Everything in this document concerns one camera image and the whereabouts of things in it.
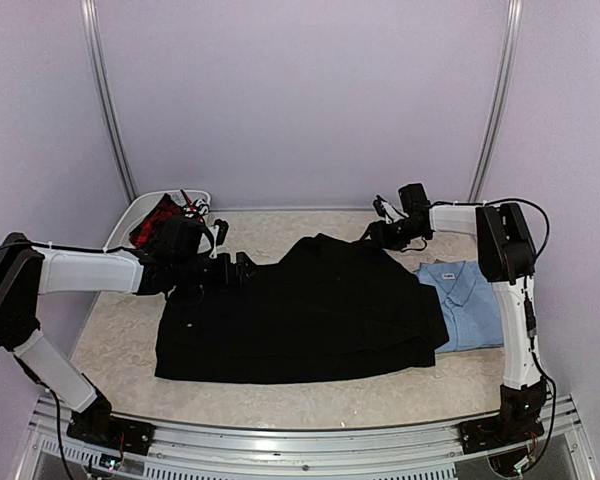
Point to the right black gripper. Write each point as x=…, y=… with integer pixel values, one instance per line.
x=381, y=236

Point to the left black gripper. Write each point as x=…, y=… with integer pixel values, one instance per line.
x=225, y=278

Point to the black long sleeve shirt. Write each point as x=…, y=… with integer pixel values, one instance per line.
x=329, y=310

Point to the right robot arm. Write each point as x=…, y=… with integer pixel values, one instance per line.
x=507, y=257

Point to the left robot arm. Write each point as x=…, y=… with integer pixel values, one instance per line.
x=31, y=271

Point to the red black plaid shirt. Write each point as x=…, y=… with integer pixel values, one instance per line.
x=170, y=205

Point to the light blue folded shirt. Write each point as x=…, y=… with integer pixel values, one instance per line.
x=468, y=304

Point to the white plastic bin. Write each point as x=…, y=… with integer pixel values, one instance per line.
x=134, y=214

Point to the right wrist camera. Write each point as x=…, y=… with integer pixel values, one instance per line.
x=387, y=211

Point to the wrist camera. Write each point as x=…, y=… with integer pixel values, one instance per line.
x=218, y=231
x=387, y=211

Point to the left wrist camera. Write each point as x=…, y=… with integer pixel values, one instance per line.
x=218, y=231

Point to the right aluminium corner post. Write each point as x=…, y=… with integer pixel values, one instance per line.
x=499, y=98

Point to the aluminium corner post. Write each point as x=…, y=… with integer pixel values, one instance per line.
x=98, y=66
x=499, y=98

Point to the aluminium front rail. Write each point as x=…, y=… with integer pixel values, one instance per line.
x=180, y=450

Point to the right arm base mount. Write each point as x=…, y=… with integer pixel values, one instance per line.
x=518, y=419

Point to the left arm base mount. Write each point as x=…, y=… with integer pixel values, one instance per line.
x=97, y=425

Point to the left aluminium corner post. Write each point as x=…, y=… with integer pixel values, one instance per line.
x=98, y=66

